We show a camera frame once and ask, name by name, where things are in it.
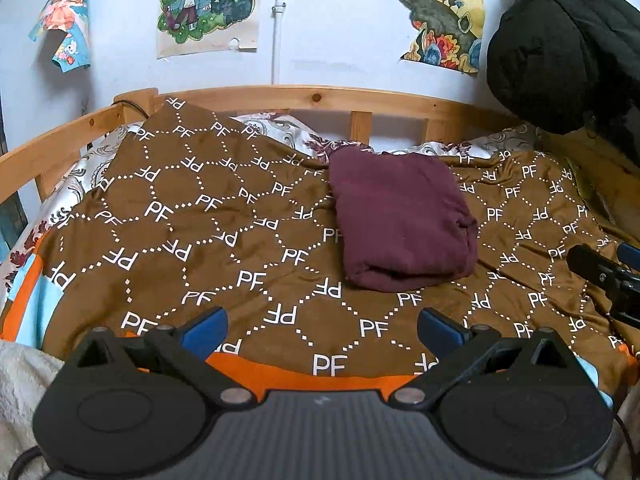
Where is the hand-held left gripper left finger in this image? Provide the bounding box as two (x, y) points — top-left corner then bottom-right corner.
(70, 306), (258, 409)

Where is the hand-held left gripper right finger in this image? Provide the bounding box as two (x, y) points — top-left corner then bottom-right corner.
(391, 307), (582, 411)

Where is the maroon long-sleeve shirt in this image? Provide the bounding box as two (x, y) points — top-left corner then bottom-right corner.
(328, 149), (480, 292)

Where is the brown patterned blanket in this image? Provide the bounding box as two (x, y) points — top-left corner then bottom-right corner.
(37, 95), (640, 397)

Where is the orange and blue colour-block sheet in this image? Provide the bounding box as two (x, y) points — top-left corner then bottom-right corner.
(0, 230), (616, 402)

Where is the white fluffy blanket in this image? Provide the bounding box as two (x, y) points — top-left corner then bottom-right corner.
(0, 340), (66, 480)

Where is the black puffer jacket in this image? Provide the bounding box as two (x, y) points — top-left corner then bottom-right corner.
(486, 0), (640, 171)

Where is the curled orange-haired figure poster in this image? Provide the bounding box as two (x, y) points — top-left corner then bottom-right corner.
(28, 0), (92, 75)

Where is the black cable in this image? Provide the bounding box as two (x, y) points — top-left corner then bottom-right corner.
(11, 446), (47, 480)
(111, 100), (151, 120)

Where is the wooden bed frame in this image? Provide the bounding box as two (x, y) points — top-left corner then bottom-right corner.
(0, 85), (640, 223)

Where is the colourful landscape wall poster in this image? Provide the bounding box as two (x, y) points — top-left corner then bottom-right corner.
(396, 0), (486, 76)

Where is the white wall pipe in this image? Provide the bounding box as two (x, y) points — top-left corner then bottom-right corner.
(271, 0), (287, 86)

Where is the cartoon girl wall poster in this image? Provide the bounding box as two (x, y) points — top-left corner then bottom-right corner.
(156, 0), (263, 59)

